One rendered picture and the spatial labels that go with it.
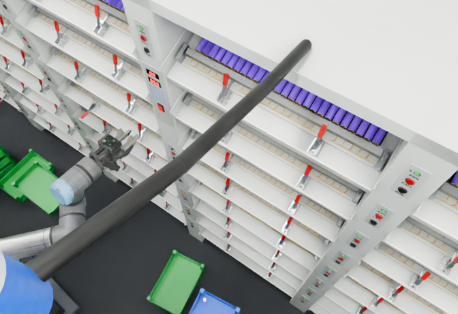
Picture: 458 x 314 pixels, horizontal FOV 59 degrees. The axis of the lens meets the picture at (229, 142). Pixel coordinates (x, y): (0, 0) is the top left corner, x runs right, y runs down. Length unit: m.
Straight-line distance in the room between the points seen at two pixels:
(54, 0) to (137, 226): 1.57
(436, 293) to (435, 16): 0.80
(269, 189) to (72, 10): 0.83
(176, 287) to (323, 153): 1.64
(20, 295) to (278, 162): 0.91
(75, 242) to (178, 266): 2.07
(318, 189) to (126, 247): 1.63
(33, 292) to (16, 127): 2.87
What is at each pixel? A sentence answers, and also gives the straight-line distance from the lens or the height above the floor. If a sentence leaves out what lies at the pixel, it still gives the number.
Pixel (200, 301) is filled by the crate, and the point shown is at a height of 0.40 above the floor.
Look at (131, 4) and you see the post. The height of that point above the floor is 1.76.
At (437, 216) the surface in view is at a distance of 1.01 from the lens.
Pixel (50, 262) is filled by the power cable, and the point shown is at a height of 2.03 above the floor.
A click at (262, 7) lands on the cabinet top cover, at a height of 1.81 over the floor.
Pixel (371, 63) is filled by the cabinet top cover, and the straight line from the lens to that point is 0.84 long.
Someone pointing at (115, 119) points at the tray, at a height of 0.96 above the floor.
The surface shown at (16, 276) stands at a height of 2.08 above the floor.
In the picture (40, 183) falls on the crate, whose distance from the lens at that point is 2.85.
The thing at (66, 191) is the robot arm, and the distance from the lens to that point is 1.49.
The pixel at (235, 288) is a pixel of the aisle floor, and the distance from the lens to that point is 2.45.
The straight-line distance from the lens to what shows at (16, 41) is 1.98.
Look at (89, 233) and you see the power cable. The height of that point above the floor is 2.01.
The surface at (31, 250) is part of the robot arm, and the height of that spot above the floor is 1.00.
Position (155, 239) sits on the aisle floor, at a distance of 2.56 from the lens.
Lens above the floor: 2.41
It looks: 60 degrees down
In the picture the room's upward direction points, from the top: 1 degrees counter-clockwise
